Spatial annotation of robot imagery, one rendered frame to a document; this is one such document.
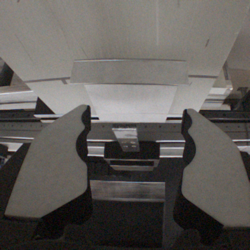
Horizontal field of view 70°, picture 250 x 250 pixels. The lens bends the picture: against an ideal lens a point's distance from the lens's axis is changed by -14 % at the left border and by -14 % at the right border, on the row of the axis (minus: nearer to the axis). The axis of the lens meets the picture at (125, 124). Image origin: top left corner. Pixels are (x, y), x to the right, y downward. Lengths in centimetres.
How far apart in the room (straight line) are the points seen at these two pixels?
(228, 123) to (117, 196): 38
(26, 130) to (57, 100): 37
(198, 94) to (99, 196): 16
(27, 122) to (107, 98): 42
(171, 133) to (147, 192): 28
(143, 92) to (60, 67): 8
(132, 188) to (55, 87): 14
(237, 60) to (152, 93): 23
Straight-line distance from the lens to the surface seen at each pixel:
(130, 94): 20
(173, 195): 76
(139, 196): 25
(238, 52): 37
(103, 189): 25
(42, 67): 18
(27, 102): 34
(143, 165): 44
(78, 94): 21
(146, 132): 50
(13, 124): 64
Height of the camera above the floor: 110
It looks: 20 degrees down
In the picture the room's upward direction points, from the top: 178 degrees counter-clockwise
